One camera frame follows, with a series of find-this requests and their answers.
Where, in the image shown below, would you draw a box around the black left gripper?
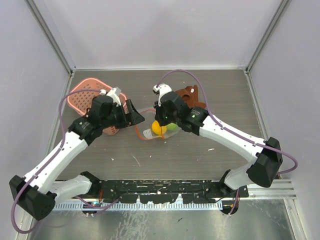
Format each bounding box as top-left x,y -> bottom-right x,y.
101,99 -> 144,130

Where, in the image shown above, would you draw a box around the clear zip top bag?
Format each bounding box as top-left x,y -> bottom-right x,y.
135,108 -> 180,141

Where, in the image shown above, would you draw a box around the light green apple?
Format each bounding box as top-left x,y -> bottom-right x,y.
166,123 -> 177,131

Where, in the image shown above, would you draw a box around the orange yellow fruit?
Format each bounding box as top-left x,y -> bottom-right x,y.
151,120 -> 167,136

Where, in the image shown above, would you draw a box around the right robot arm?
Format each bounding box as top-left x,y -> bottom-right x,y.
154,91 -> 283,197

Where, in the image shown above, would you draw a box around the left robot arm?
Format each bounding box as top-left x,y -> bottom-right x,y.
9,95 -> 145,221

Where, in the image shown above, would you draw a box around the brown cloth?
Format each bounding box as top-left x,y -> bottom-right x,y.
175,84 -> 206,109

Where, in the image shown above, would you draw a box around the pink plastic basket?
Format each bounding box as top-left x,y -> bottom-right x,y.
67,78 -> 127,138

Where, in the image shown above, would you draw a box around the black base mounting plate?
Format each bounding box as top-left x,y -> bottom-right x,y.
100,180 -> 249,204

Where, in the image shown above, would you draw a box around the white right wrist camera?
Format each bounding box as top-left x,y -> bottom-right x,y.
152,83 -> 172,99

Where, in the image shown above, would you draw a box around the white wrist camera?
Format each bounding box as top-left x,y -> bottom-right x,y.
106,87 -> 122,106
152,83 -> 172,99

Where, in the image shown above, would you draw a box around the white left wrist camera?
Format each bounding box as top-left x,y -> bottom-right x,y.
106,87 -> 122,106

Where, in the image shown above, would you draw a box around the white slotted cable duct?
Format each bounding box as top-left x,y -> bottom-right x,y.
53,200 -> 223,211

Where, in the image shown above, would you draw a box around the aluminium frame rail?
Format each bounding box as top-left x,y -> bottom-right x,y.
247,179 -> 297,200

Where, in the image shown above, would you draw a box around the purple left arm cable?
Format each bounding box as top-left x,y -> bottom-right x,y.
11,88 -> 107,235

